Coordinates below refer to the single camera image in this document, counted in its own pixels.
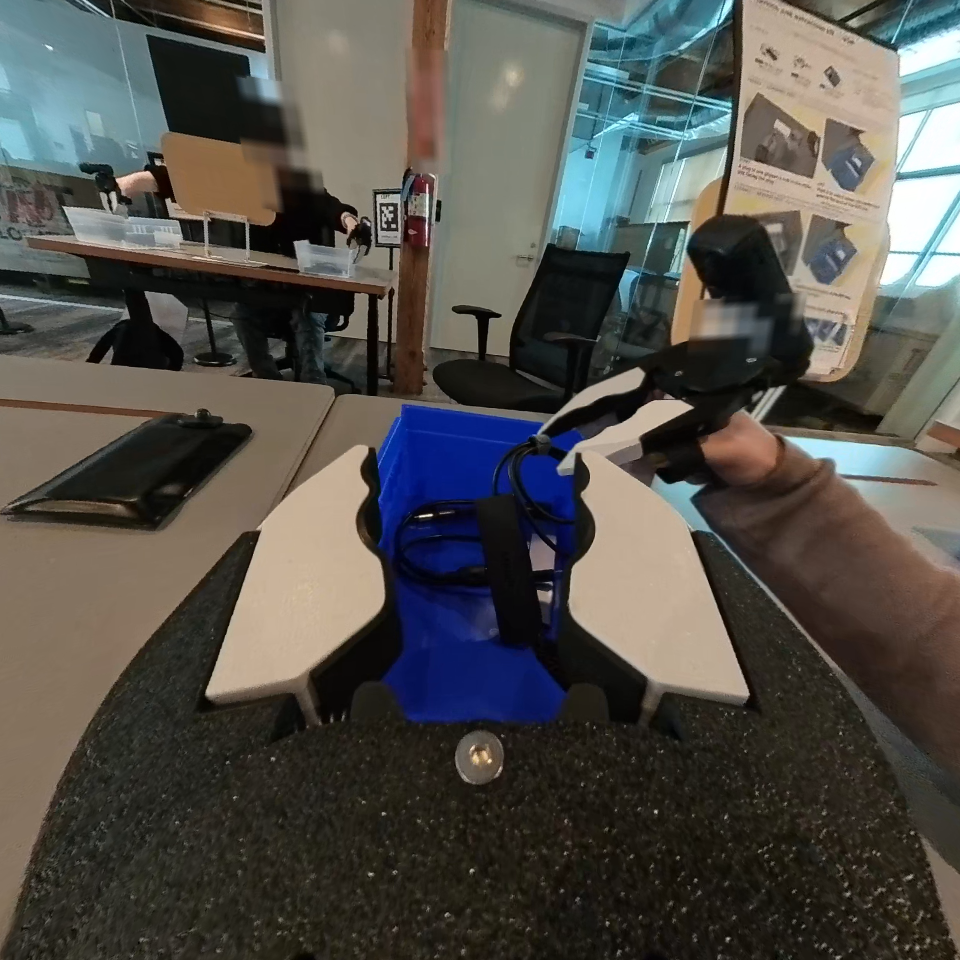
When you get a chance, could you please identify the printed tag sign stand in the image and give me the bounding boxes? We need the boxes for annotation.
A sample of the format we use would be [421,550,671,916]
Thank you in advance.
[372,187,408,376]

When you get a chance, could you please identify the black wall screen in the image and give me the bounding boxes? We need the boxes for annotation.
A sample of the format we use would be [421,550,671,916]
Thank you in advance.
[146,33,252,144]

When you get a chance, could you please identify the wooden post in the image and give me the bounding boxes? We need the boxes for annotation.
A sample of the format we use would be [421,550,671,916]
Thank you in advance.
[391,0,451,396]

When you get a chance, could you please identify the black backpack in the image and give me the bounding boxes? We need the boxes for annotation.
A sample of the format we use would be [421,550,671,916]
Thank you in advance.
[86,318,185,372]

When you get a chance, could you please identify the black office chair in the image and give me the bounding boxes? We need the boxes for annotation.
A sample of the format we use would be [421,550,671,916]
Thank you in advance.
[433,243,633,411]

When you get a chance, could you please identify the black hub pigtail cable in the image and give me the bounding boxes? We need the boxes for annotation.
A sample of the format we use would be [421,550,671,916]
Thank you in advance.
[491,431,579,552]

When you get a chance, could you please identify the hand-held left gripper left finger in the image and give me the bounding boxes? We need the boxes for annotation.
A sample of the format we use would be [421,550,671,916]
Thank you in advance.
[202,444,406,729]

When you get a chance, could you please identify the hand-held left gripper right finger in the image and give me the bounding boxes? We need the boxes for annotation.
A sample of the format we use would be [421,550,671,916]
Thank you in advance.
[557,448,753,727]

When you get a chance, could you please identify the black pouch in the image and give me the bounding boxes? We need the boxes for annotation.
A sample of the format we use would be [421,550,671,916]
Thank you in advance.
[0,408,255,531]

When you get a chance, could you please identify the white door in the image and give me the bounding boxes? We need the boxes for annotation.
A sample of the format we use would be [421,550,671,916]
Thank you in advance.
[427,0,591,361]

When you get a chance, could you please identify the person's right hand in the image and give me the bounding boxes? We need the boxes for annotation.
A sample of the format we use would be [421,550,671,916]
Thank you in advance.
[701,411,787,490]

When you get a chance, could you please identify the clear plastic container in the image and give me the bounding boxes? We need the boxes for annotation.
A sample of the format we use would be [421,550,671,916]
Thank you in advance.
[294,240,360,276]
[63,206,183,247]

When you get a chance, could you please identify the red fire extinguisher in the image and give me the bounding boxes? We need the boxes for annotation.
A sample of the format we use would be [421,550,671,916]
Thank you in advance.
[402,168,438,249]

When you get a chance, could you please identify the wooden standing desk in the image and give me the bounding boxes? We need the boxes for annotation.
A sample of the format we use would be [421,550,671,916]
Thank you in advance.
[26,234,399,396]

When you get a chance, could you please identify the person's right forearm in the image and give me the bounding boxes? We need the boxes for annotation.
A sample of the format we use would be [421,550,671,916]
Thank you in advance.
[693,442,960,819]

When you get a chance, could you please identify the instruction poster board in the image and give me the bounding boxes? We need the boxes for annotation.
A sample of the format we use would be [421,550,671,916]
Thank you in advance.
[669,0,901,385]

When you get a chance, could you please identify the blue plastic bin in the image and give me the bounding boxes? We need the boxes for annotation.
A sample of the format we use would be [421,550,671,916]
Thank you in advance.
[372,403,588,725]

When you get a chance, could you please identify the black audio jack cable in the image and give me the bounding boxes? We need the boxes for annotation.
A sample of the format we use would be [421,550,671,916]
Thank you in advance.
[393,506,496,590]

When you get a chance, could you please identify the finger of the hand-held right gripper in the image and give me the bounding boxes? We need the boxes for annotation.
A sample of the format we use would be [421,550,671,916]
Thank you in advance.
[555,397,700,477]
[538,367,667,445]

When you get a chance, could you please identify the dark slim usb hub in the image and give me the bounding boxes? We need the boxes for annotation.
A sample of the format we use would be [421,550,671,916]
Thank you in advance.
[476,496,543,648]

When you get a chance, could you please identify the cardboard sign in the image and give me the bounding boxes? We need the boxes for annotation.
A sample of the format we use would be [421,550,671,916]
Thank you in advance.
[161,131,280,226]

